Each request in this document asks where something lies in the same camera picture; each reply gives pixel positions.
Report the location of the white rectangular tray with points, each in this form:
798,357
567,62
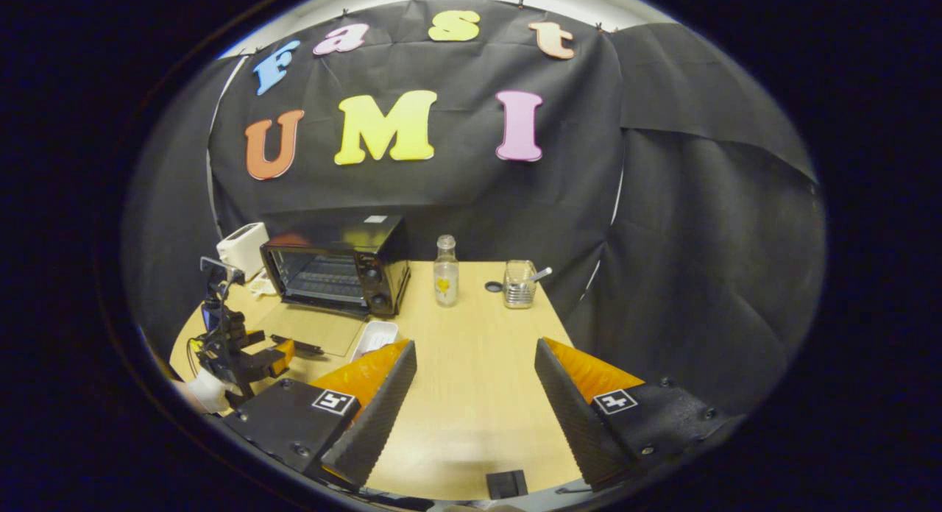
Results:
375,337

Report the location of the round black bottle cap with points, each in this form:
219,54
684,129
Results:
493,286

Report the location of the clear glass jar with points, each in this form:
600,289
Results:
519,291

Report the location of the black backdrop cloth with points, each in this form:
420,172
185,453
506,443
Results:
662,240

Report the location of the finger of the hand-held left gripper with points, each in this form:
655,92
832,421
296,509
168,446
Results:
284,357
298,346

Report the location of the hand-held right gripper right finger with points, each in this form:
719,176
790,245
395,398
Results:
574,416

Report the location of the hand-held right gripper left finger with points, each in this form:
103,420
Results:
372,424

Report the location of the small black box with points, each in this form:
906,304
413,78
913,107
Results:
506,484

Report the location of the white toaster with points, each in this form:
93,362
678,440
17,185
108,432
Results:
243,247

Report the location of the clear glass bottle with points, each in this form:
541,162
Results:
446,284

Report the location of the black electric oven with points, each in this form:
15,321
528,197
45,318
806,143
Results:
368,236

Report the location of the white spoon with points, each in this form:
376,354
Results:
543,274

